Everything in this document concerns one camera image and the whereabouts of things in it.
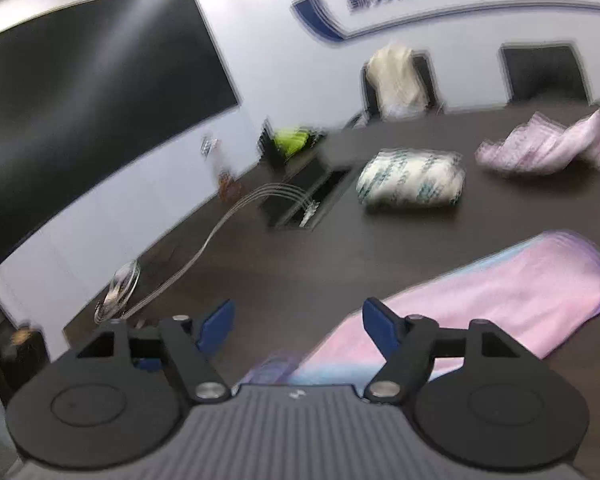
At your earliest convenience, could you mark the pink blue hooded garment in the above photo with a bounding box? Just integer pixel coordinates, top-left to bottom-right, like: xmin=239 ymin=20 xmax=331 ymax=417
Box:
xmin=243 ymin=231 xmax=600 ymax=390

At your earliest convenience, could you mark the white green floral garment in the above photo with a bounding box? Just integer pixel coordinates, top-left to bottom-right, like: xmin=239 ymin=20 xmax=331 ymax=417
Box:
xmin=355 ymin=150 xmax=465 ymax=209

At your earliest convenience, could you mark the plastic drink bottle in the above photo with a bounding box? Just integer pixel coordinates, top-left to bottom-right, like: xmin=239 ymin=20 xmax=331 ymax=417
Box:
xmin=200 ymin=134 xmax=242 ymax=203

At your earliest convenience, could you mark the pink patterned crumpled garment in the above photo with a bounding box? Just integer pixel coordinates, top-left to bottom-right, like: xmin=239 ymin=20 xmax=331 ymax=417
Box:
xmin=476 ymin=108 xmax=600 ymax=176

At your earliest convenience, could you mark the black walkie-talkie holder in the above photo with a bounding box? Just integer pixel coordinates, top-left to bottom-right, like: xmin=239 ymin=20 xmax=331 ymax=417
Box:
xmin=258 ymin=119 xmax=286 ymax=171

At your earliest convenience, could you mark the office chair with cream cloth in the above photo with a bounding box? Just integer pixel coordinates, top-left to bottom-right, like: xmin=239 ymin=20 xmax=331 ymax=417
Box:
xmin=346 ymin=44 xmax=444 ymax=128

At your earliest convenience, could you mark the neon yellow item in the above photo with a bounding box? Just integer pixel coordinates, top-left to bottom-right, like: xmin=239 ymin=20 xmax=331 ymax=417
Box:
xmin=273 ymin=129 xmax=310 ymax=159

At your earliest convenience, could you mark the cream cloth on chair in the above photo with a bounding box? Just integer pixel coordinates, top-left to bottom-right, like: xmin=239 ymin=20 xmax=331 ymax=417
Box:
xmin=366 ymin=44 xmax=428 ymax=120

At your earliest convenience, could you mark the coiled white cable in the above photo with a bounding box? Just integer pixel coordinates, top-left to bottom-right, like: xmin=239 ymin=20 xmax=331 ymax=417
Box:
xmin=93 ymin=259 xmax=142 ymax=322

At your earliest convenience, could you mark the white charging cable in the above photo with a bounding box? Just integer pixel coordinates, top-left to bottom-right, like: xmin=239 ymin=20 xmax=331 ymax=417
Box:
xmin=92 ymin=181 xmax=322 ymax=322

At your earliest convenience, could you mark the table cable box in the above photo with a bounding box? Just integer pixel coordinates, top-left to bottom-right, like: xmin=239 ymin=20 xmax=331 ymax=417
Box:
xmin=259 ymin=155 xmax=355 ymax=231

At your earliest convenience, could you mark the large black wall screen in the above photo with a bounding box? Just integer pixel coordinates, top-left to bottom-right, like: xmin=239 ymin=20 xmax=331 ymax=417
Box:
xmin=0 ymin=0 xmax=238 ymax=264

